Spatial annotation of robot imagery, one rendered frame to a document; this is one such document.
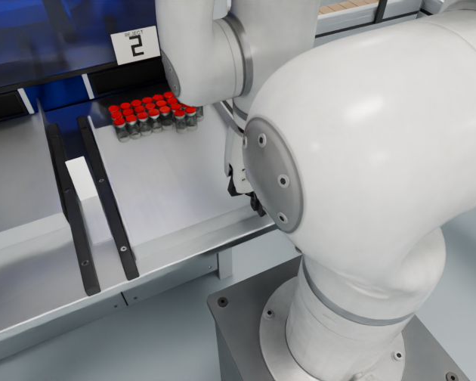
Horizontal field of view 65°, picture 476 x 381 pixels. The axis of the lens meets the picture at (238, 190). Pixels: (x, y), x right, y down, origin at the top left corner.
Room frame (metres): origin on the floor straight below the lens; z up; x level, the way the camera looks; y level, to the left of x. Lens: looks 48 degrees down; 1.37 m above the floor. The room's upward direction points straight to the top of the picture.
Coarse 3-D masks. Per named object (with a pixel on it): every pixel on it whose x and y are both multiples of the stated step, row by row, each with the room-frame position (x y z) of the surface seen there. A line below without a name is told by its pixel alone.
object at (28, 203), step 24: (24, 120) 0.64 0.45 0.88; (0, 144) 0.56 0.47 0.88; (24, 144) 0.56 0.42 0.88; (48, 144) 0.53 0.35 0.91; (0, 168) 0.50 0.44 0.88; (24, 168) 0.50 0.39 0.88; (48, 168) 0.50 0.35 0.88; (0, 192) 0.44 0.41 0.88; (24, 192) 0.44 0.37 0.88; (48, 192) 0.44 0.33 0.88; (0, 216) 0.38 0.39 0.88; (24, 216) 0.38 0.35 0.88; (48, 216) 0.36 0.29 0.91; (0, 240) 0.33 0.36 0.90; (24, 240) 0.34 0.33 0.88
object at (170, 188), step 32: (224, 128) 0.61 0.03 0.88; (128, 160) 0.52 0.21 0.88; (160, 160) 0.52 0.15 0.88; (192, 160) 0.52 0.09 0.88; (128, 192) 0.44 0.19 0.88; (160, 192) 0.44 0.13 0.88; (192, 192) 0.44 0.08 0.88; (224, 192) 0.44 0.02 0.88; (128, 224) 0.37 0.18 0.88; (160, 224) 0.37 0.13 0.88; (192, 224) 0.34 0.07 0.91; (224, 224) 0.36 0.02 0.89
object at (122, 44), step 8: (128, 32) 0.69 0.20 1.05; (136, 32) 0.69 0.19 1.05; (144, 32) 0.70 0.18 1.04; (152, 32) 0.71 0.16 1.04; (112, 40) 0.67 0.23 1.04; (120, 40) 0.68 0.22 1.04; (128, 40) 0.69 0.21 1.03; (136, 40) 0.69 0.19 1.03; (144, 40) 0.70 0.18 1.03; (152, 40) 0.70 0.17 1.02; (120, 48) 0.68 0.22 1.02; (128, 48) 0.68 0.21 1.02; (136, 48) 0.69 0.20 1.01; (144, 48) 0.70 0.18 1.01; (152, 48) 0.70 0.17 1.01; (120, 56) 0.68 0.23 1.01; (128, 56) 0.68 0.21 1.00; (136, 56) 0.69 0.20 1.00; (144, 56) 0.70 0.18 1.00; (152, 56) 0.70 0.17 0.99
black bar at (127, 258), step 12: (84, 120) 0.62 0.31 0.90; (84, 132) 0.58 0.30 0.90; (96, 156) 0.51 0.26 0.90; (96, 168) 0.48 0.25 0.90; (96, 180) 0.45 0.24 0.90; (108, 192) 0.42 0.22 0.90; (108, 204) 0.39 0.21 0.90; (108, 216) 0.37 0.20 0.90; (120, 228) 0.35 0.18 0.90; (120, 240) 0.32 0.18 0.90; (120, 252) 0.30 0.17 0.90; (132, 264) 0.28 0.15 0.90; (132, 276) 0.27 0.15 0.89
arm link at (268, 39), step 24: (240, 0) 0.35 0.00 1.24; (264, 0) 0.33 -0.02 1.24; (288, 0) 0.33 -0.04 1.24; (312, 0) 0.34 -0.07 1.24; (240, 24) 0.34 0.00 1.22; (264, 24) 0.33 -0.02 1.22; (288, 24) 0.33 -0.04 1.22; (312, 24) 0.35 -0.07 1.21; (240, 48) 0.33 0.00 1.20; (264, 48) 0.33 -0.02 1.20; (288, 48) 0.33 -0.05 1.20; (312, 48) 0.36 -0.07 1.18; (264, 72) 0.33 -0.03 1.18; (240, 96) 0.34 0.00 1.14
